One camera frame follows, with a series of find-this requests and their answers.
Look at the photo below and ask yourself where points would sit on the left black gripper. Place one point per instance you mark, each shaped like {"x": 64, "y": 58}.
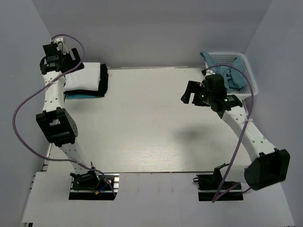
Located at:
{"x": 78, "y": 60}

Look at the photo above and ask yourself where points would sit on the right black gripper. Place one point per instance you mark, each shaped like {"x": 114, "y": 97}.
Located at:
{"x": 191, "y": 89}

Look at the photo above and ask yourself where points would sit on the white t shirt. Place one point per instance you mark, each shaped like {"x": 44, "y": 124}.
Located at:
{"x": 87, "y": 78}

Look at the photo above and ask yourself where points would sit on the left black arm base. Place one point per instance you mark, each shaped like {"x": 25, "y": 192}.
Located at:
{"x": 95, "y": 190}

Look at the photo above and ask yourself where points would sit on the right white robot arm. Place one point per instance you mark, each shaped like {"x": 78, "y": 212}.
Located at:
{"x": 269, "y": 165}

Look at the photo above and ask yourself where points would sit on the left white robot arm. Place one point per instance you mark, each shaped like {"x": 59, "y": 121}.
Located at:
{"x": 55, "y": 122}

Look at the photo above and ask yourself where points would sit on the folded teal t shirt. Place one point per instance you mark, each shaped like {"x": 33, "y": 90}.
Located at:
{"x": 67, "y": 96}

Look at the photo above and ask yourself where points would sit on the folded black t shirt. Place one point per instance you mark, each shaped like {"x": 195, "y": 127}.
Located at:
{"x": 103, "y": 85}

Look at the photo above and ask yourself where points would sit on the light blue crumpled t shirt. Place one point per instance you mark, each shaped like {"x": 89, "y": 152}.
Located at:
{"x": 232, "y": 78}

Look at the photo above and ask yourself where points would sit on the white plastic basket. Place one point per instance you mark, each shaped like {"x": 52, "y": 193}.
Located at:
{"x": 239, "y": 62}

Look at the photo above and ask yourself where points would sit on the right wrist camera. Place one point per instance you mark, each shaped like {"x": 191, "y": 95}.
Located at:
{"x": 214, "y": 84}

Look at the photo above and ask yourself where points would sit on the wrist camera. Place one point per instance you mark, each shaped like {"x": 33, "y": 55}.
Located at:
{"x": 214, "y": 84}
{"x": 56, "y": 47}

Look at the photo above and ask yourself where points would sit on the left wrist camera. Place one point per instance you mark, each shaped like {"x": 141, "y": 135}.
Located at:
{"x": 56, "y": 47}

